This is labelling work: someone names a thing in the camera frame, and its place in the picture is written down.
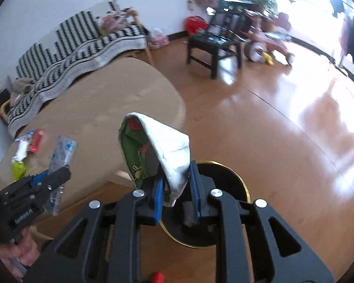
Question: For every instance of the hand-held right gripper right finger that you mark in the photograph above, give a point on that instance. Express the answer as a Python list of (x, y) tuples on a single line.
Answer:
[(194, 191)]

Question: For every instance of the pink tricycle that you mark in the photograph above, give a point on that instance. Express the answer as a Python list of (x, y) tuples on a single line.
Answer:
[(267, 39)]

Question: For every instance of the white plastic bag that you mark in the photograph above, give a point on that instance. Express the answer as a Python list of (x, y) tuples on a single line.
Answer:
[(159, 39)]

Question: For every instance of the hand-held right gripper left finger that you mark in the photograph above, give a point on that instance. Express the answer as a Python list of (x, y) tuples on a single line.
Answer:
[(158, 203)]

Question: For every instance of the person's left hand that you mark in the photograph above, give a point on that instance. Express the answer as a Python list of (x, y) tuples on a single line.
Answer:
[(25, 250)]

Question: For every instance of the red plastic bag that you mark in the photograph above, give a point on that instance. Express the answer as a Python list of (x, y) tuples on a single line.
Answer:
[(196, 24)]

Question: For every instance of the red white packet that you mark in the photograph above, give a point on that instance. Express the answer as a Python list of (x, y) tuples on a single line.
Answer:
[(37, 140)]

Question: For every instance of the black white striped sofa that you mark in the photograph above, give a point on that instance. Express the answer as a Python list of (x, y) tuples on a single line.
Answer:
[(76, 50)]

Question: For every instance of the black trash bin gold rim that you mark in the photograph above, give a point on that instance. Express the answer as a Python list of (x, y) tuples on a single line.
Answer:
[(233, 188)]

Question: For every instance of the clear plastic wrapper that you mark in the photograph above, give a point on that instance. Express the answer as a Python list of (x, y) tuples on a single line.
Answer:
[(62, 153)]

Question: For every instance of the wooden frame sofa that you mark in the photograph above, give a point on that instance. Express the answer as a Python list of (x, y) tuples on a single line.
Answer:
[(140, 20)]

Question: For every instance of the yellow green snack wrapper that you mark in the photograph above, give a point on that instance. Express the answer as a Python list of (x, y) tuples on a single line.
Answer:
[(18, 169)]

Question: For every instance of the yellow toy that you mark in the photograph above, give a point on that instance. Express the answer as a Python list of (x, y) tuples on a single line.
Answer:
[(268, 59)]

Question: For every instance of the beige plush cloth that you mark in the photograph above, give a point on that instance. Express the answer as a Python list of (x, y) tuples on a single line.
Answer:
[(22, 90)]

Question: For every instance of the black wooden chair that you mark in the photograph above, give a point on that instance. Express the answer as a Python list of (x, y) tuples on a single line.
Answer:
[(214, 42)]

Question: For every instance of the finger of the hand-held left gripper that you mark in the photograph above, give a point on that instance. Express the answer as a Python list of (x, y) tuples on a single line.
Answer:
[(57, 178), (37, 178)]

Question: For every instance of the green white snack bag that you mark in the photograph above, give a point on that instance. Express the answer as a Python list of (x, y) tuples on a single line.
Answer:
[(165, 141)]

